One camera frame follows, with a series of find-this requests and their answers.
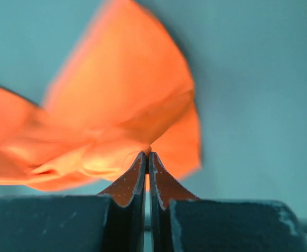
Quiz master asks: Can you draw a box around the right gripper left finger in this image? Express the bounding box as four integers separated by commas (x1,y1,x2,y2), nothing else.
98,152,146,251

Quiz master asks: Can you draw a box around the orange t shirt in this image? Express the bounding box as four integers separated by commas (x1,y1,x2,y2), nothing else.
0,1,201,191

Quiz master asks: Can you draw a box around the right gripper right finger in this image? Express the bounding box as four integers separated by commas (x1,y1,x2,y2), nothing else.
148,152,199,251

